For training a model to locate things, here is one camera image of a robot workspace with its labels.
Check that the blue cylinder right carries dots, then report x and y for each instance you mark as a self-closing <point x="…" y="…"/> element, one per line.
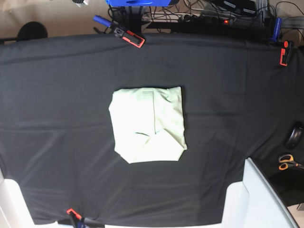
<point x="276" y="30"/>

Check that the red clamp bottom edge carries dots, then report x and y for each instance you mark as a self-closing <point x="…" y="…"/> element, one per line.
<point x="73" y="212"/>

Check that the red black clamp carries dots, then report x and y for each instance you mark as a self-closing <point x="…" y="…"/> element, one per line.
<point x="286" y="52"/>
<point x="129" y="37"/>

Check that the light green T-shirt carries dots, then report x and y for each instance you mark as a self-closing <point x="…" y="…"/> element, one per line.
<point x="148" y="124"/>

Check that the blue handle tool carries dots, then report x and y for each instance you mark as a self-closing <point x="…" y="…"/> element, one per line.
<point x="102" y="21"/>

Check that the red black clamp top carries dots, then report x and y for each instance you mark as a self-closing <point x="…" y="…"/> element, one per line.
<point x="129" y="37"/>

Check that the blue plastic box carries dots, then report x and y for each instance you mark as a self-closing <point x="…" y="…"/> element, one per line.
<point x="158" y="3"/>

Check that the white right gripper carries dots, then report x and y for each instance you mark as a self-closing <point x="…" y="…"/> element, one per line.
<point x="81" y="2"/>

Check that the orange handled scissors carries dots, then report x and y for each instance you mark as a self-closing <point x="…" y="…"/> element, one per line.
<point x="287" y="161"/>

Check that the black table cloth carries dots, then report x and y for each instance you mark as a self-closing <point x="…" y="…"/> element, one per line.
<point x="56" y="137"/>

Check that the white table block left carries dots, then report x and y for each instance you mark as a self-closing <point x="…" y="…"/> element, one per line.
<point x="14" y="212"/>

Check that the red black clamp right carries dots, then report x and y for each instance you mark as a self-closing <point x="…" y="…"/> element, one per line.
<point x="286" y="52"/>

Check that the black round tape roll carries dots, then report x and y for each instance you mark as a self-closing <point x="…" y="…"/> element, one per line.
<point x="294" y="138"/>

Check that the white power strip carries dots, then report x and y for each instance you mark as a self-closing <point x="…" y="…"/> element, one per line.
<point x="187" y="17"/>

